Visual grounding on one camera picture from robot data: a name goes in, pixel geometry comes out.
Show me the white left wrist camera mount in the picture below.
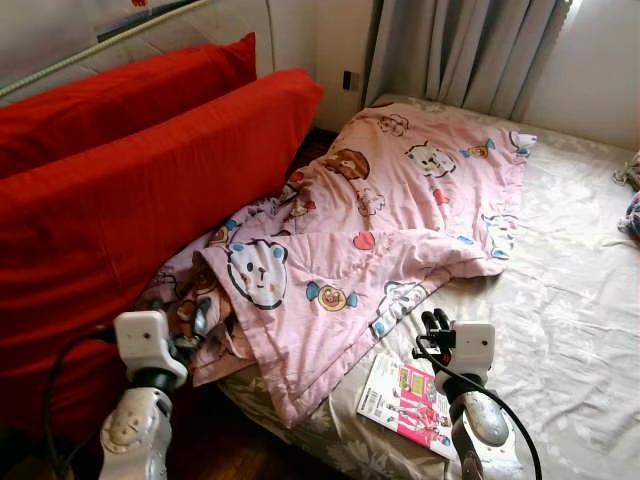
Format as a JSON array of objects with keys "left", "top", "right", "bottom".
[{"left": 113, "top": 310, "right": 191, "bottom": 386}]

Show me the red sofa cushion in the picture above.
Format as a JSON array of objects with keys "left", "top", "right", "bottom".
[
  {"left": 0, "top": 33, "right": 258, "bottom": 181},
  {"left": 0, "top": 68, "right": 325, "bottom": 446}
]

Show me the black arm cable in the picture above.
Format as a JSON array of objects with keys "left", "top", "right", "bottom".
[
  {"left": 412, "top": 335, "right": 544, "bottom": 480},
  {"left": 42, "top": 325, "right": 119, "bottom": 479}
]

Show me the grey leaf print bed sheet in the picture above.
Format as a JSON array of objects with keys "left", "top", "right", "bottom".
[{"left": 215, "top": 95, "right": 640, "bottom": 480}]

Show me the pink cartoon print blanket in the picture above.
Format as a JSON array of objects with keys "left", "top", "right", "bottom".
[{"left": 135, "top": 103, "right": 538, "bottom": 429}]

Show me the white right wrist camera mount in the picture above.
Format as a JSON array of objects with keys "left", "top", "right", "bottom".
[{"left": 452, "top": 322, "right": 496, "bottom": 376}]

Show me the pink white comic book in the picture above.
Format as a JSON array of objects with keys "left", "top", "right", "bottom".
[{"left": 357, "top": 352, "right": 456, "bottom": 459}]

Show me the grey cloth bundle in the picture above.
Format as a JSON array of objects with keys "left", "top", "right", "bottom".
[{"left": 615, "top": 152, "right": 640, "bottom": 193}]

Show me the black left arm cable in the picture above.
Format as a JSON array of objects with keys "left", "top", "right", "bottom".
[{"left": 42, "top": 325, "right": 119, "bottom": 479}]

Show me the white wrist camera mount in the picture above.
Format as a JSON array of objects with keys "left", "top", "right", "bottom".
[
  {"left": 452, "top": 322, "right": 496, "bottom": 376},
  {"left": 113, "top": 310, "right": 191, "bottom": 386}
]

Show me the grey curtain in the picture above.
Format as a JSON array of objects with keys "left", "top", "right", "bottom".
[{"left": 365, "top": 0, "right": 571, "bottom": 121}]

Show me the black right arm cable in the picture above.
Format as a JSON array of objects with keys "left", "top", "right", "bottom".
[{"left": 412, "top": 335, "right": 544, "bottom": 480}]

